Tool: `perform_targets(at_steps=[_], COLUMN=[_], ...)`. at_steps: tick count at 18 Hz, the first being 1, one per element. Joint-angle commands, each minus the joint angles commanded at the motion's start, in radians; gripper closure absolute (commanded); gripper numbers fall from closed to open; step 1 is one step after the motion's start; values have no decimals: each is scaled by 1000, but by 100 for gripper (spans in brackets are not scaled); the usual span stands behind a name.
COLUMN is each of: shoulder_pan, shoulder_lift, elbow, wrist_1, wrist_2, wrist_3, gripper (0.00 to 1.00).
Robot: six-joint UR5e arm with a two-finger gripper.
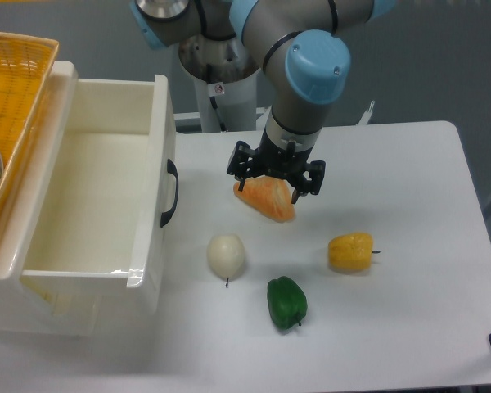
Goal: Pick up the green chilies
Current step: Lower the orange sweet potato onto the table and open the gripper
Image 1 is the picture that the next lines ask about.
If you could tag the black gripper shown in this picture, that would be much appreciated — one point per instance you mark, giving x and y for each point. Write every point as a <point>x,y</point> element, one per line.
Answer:
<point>271,160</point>

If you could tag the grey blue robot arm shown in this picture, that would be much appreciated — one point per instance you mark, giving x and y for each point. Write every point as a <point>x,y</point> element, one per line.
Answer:
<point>295,44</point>

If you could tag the orange peeled segment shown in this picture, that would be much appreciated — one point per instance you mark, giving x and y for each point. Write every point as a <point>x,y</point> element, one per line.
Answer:
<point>269,196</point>

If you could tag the white pear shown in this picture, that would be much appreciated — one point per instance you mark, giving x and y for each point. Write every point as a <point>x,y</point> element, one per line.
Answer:
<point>226,256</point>

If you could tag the yellow bell pepper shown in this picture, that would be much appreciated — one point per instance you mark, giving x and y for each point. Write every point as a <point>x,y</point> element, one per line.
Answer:
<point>351,251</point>

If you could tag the green bell pepper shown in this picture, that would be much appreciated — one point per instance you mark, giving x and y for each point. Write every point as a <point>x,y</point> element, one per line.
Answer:
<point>287,303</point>

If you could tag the white open drawer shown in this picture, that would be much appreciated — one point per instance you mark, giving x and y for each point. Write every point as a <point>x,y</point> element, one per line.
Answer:
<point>100,219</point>

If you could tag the yellow woven basket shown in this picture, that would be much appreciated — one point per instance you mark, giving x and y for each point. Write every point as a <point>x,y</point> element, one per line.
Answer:
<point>25,65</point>

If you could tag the white drawer cabinet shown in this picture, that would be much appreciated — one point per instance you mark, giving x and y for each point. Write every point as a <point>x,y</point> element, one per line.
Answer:
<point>40,301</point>

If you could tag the black drawer handle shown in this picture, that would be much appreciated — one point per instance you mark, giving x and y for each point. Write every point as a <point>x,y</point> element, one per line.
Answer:
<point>172,193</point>

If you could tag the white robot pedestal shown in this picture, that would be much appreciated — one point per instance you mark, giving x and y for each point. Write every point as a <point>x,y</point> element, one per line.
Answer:
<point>224,75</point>

